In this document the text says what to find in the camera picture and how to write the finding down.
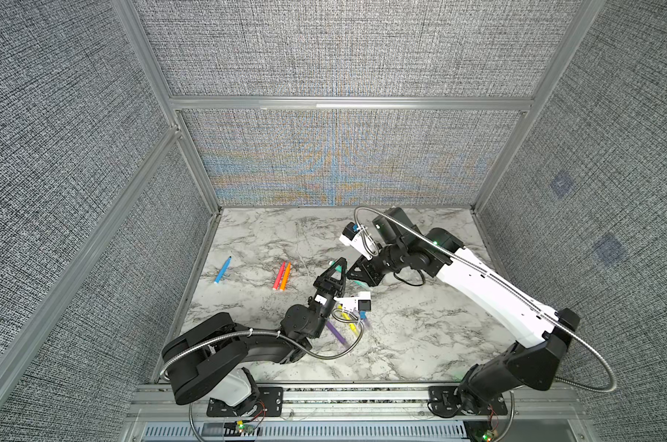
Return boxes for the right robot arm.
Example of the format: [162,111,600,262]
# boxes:
[340,208,579,417]

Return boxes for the aluminium corner frame post left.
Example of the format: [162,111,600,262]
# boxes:
[112,0,221,215]

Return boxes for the aluminium left wall bar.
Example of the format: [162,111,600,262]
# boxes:
[0,126,180,409]

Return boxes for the green highlighter pen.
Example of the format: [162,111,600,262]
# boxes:
[329,261,369,289]

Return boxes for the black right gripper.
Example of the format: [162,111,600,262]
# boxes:
[343,247,410,290]

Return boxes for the orange highlighter pen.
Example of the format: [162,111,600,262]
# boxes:
[278,263,292,291]

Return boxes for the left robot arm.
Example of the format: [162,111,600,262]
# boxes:
[160,258,347,405]

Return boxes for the aluminium corner frame post right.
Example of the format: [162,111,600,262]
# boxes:
[472,0,605,215]

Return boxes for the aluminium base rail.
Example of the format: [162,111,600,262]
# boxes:
[126,380,533,424]

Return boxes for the grey slotted cable duct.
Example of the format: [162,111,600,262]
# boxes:
[142,421,470,442]

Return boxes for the blue highlighter pen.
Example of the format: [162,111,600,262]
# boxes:
[214,256,232,284]

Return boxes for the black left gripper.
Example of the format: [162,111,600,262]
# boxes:
[304,258,341,340]

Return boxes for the aluminium corner frame post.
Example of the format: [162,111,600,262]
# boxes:
[112,0,221,215]
[472,0,605,215]

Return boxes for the pink highlighter pen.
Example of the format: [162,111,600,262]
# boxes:
[272,262,287,290]

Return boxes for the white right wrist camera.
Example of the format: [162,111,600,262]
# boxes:
[339,222,379,260]

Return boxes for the aluminium horizontal back bar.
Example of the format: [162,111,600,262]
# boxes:
[170,96,534,112]

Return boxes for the purple highlighter pen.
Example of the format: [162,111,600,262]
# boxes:
[326,322,348,347]

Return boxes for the yellow highlighter pen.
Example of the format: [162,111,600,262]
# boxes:
[340,309,360,336]

